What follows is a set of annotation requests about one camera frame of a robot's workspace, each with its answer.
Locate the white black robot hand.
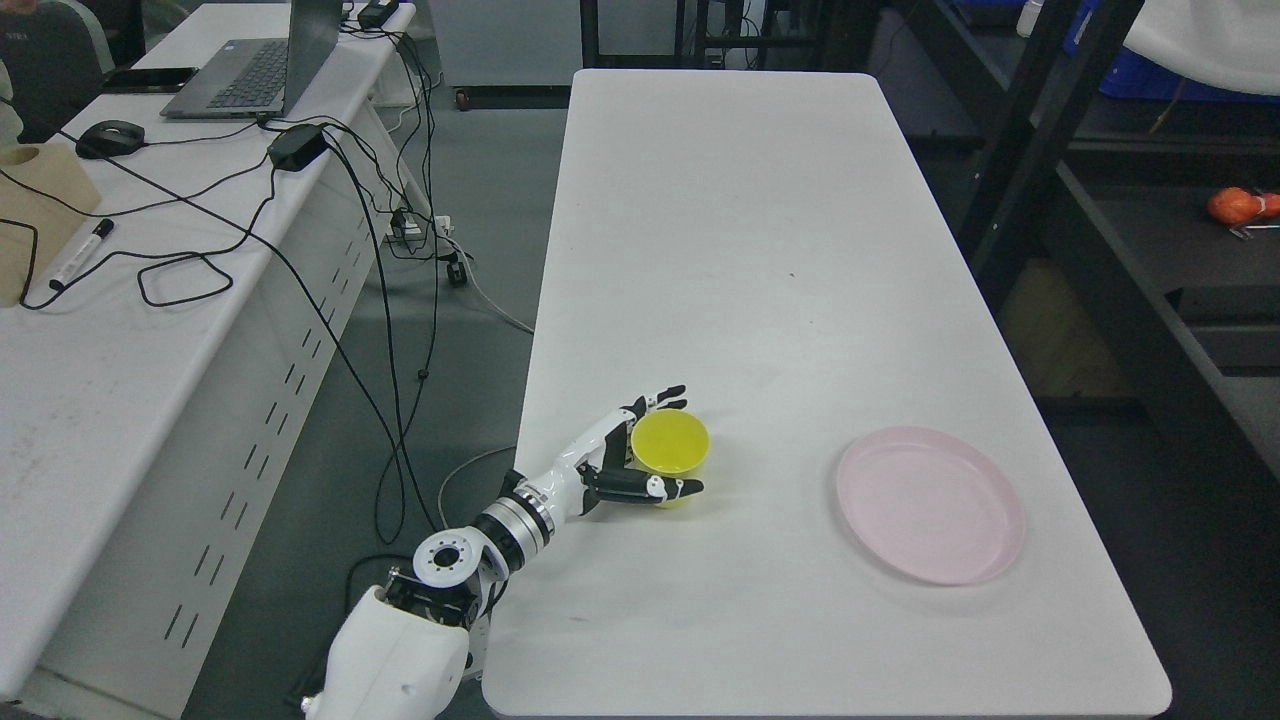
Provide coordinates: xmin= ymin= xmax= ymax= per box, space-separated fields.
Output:
xmin=503 ymin=386 xmax=705 ymax=530

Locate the yellow plastic cup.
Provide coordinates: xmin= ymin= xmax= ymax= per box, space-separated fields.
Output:
xmin=628 ymin=409 xmax=710 ymax=483

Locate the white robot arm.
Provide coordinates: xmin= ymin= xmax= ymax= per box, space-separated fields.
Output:
xmin=301 ymin=471 xmax=564 ymax=719

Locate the dark grey metal shelf rack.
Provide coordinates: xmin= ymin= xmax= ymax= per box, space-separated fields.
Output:
xmin=896 ymin=1 xmax=1277 ymax=510

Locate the orange toy on shelf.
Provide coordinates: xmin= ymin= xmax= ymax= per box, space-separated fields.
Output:
xmin=1206 ymin=186 xmax=1279 ymax=225

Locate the white work table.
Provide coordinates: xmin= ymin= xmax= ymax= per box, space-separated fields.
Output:
xmin=483 ymin=69 xmax=1172 ymax=719

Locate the pink plastic plate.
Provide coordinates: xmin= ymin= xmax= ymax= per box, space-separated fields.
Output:
xmin=835 ymin=427 xmax=1027 ymax=585

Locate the black power adapter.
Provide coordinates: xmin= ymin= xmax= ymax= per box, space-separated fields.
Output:
xmin=268 ymin=123 xmax=329 ymax=172

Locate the white side desk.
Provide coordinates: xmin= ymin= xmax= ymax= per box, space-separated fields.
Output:
xmin=1 ymin=36 xmax=397 ymax=719

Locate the grey laptop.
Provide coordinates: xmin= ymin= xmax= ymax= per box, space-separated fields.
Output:
xmin=160 ymin=1 xmax=346 ymax=120

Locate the black white marker pen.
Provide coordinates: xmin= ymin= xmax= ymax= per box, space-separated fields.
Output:
xmin=47 ymin=218 xmax=116 ymax=293

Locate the black smartphone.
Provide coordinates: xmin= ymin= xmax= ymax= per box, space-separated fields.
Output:
xmin=100 ymin=67 xmax=198 ymax=95

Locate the black computer mouse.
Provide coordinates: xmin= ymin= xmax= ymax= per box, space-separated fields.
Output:
xmin=76 ymin=120 xmax=146 ymax=160

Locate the cardboard box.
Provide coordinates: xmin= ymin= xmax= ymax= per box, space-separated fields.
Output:
xmin=1 ymin=143 xmax=101 ymax=307

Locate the blue plastic crate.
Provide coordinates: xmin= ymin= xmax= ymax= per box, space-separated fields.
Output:
xmin=1098 ymin=45 xmax=1280 ymax=101

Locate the white wall plug strip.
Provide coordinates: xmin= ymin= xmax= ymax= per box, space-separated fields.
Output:
xmin=387 ymin=209 xmax=454 ymax=251

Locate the black cable on desk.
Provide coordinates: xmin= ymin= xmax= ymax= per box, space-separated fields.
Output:
xmin=0 ymin=129 xmax=282 ymax=311

